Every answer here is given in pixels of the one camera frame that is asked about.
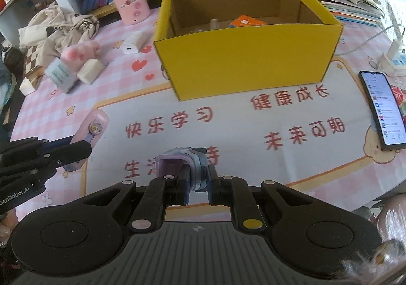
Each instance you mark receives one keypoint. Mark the clear plastic bags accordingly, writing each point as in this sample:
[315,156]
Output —
[6,91]

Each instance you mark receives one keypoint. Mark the pink plush paw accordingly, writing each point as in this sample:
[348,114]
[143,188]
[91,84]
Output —
[81,52]

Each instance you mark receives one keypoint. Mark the cream cloth garment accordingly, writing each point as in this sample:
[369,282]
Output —
[63,31]

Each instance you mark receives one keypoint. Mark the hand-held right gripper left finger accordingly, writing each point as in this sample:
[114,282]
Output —
[185,197]

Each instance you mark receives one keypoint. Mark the pink case with star charm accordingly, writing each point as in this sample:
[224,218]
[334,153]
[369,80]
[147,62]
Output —
[95,126]

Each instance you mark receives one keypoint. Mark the orange white toothpaste box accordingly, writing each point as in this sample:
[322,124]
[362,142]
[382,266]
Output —
[245,21]

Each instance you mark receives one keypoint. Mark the small beige box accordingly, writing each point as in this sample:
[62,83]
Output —
[28,87]

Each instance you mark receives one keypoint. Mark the red round ornament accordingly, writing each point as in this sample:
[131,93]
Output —
[399,94]

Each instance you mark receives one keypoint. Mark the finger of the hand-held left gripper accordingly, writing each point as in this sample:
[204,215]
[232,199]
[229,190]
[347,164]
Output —
[73,153]
[28,147]

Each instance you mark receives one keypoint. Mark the white power adapter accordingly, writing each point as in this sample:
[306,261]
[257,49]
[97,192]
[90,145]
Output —
[134,42]

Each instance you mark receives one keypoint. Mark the dark grey cloth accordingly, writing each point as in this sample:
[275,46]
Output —
[12,59]

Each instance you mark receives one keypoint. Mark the pink printed desk mat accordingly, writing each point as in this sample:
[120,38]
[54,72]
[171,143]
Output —
[228,132]

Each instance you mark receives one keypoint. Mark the yellow cardboard box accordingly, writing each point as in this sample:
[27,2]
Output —
[247,59]

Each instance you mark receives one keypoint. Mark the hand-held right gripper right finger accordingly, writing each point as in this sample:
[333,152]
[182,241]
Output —
[212,183]

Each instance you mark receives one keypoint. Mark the small teal labelled packet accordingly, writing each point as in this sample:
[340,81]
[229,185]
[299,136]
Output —
[62,77]

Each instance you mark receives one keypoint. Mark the black smartphone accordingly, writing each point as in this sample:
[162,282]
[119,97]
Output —
[385,107]

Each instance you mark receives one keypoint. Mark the person's left hand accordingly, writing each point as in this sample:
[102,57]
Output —
[6,224]

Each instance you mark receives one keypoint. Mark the furry sleeve cuff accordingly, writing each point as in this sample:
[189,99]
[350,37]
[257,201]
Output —
[380,266]

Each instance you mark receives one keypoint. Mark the wooden chessboard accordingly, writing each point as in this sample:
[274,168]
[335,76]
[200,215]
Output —
[33,58]

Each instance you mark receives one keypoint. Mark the cream white block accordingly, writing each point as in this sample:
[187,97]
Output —
[90,71]

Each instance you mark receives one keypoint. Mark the white plugged charger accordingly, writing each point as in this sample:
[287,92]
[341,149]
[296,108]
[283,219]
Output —
[396,47]

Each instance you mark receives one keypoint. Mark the white power strip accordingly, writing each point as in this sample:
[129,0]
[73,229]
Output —
[395,63]

